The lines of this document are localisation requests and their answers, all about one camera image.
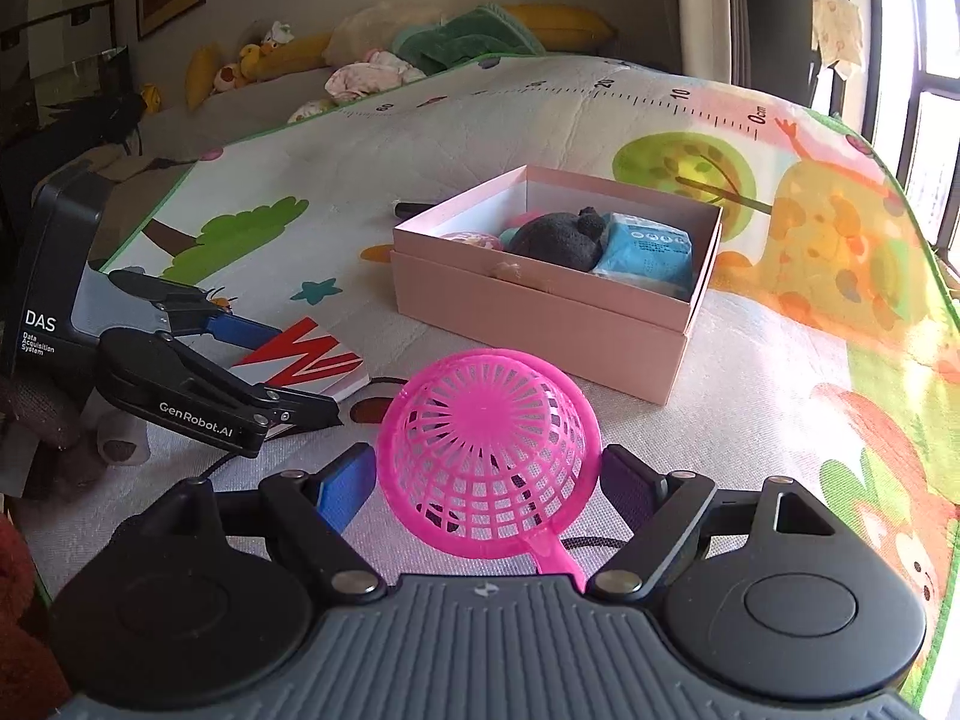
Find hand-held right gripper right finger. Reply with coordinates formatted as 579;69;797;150
587;444;837;605

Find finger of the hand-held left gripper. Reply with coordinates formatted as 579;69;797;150
109;268;284;351
217;373;347;428

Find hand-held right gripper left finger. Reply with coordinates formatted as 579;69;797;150
142;442;385;605

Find red and white notebook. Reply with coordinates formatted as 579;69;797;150
229;317;370;402

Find pink plastic basket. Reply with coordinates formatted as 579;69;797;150
377;349;603;592

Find pink cardboard box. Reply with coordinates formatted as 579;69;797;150
390;163;725;406

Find pink pig toy figure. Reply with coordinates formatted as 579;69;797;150
441;214;530;252

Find blue tissue packet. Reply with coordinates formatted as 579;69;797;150
592;211;695;292

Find black plush toy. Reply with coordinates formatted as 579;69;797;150
508;206;610;271

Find printed play mat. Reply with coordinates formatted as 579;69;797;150
30;52;960;710

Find dark cloth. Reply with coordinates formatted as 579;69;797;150
67;90;147;158

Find grey sofa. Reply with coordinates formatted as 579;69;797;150
97;64;338;241

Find black framed glass tank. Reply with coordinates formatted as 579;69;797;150
0;0;132;140

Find small floral cloth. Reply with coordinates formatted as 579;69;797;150
287;97;338;126

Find curved yellow plush pillow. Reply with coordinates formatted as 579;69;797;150
186;45;226;112

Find long yellow plush pillow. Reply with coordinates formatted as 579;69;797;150
255;34;335;83

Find pink baby clothes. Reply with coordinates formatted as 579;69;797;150
324;51;428;100

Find person's brown fleece clothing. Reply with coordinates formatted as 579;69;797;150
0;516;72;720

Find beige pillow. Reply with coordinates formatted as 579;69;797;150
324;4;443;68

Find grey curtain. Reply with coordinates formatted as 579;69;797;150
675;0;818;91

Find hanging patterned baby garment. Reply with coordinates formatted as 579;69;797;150
812;0;863;80

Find black window frame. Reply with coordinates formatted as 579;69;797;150
862;0;960;256

